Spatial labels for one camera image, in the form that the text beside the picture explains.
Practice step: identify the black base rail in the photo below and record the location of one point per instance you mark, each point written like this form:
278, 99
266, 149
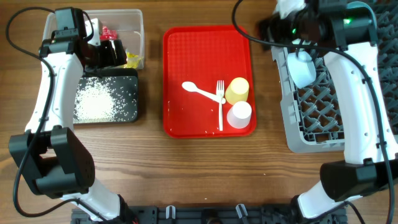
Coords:
239, 214

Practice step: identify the red plastic tray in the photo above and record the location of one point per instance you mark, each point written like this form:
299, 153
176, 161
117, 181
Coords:
202, 55

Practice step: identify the red strawberry candy wrapper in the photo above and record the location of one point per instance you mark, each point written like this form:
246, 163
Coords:
108, 34

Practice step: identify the yellow foil wrapper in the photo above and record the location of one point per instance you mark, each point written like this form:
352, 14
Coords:
132, 60

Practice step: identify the grey dishwasher rack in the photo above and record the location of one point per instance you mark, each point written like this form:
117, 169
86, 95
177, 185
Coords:
312, 118

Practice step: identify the light blue small bowl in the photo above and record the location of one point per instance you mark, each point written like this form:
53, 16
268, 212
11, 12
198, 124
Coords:
301, 69

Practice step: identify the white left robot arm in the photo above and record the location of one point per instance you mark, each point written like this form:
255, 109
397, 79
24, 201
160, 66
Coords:
50, 158

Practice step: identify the black tray with rice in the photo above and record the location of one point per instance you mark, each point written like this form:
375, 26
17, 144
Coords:
107, 96

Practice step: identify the white plastic spoon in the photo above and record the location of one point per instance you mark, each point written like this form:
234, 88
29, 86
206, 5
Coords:
191, 87

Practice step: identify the white plastic fork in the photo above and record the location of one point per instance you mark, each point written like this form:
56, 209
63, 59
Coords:
220, 94

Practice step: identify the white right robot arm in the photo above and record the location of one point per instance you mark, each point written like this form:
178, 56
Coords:
370, 153

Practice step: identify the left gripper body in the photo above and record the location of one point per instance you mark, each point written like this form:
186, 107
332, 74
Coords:
102, 56

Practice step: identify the white plastic cup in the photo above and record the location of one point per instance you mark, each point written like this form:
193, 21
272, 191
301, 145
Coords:
239, 115

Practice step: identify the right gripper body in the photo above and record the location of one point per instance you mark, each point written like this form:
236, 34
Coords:
292, 28

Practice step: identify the yellow plastic cup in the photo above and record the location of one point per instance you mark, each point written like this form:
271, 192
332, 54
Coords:
237, 90

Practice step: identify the light blue plate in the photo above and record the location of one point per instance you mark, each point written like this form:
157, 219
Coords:
360, 4

